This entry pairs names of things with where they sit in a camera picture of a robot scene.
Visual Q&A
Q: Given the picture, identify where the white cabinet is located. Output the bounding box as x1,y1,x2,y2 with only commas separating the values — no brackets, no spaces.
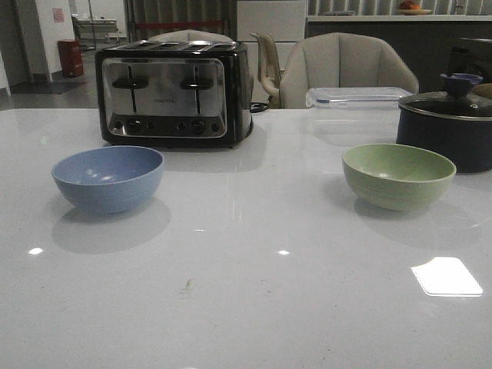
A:
237,1,308,103

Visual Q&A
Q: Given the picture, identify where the beige office chair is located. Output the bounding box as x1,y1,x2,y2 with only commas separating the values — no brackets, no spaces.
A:
250,32,282,108

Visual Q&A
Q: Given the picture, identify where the dark blue cooking pot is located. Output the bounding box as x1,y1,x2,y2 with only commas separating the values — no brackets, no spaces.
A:
396,108,491,173

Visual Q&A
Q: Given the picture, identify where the blue plastic bowl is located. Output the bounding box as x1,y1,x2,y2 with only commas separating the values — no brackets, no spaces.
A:
52,145,165,214

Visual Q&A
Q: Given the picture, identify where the beige chair behind toaster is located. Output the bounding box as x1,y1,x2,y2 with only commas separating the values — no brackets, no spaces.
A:
148,29,233,42

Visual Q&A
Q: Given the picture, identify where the black and chrome toaster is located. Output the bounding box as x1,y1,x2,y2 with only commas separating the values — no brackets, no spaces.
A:
95,41,254,148

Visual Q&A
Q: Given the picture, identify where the clear plastic food container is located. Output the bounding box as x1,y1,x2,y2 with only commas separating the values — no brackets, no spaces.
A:
305,87,411,147

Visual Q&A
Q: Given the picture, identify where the glass pot lid blue knob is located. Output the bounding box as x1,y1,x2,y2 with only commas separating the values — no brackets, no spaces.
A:
398,73,491,121

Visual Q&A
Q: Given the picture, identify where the fruit plate on counter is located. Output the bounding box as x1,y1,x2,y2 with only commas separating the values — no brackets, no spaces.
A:
397,0,432,15

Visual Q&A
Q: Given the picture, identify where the beige upholstered armchair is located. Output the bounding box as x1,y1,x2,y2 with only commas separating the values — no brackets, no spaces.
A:
279,32,419,109

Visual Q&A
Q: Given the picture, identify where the black appliance at right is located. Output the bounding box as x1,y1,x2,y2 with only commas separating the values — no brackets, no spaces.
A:
447,38,491,99

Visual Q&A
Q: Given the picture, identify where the red bin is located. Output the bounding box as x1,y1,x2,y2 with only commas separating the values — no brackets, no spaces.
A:
57,39,84,78

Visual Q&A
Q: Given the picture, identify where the green plastic bowl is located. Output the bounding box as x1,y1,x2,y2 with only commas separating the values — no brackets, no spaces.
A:
342,143,457,211

